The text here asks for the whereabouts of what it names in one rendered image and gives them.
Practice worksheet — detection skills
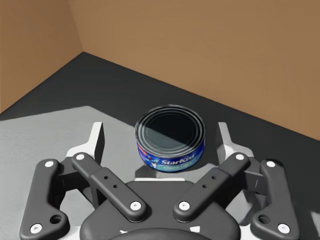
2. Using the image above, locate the blue flat can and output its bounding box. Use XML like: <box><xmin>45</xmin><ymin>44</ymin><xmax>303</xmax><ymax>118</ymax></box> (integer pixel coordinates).
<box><xmin>134</xmin><ymin>104</ymin><xmax>206</xmax><ymax>174</ymax></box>

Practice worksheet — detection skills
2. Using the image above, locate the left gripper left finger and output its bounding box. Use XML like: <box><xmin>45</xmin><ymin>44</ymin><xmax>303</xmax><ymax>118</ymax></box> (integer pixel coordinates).
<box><xmin>19</xmin><ymin>121</ymin><xmax>149</xmax><ymax>240</ymax></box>

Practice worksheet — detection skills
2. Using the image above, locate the tall board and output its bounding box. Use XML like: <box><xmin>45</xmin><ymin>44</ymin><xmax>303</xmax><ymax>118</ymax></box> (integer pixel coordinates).
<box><xmin>0</xmin><ymin>0</ymin><xmax>320</xmax><ymax>141</ymax></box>

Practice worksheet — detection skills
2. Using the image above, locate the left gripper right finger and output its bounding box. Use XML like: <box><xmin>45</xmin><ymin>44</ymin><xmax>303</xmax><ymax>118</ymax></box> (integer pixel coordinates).
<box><xmin>172</xmin><ymin>121</ymin><xmax>301</xmax><ymax>240</ymax></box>

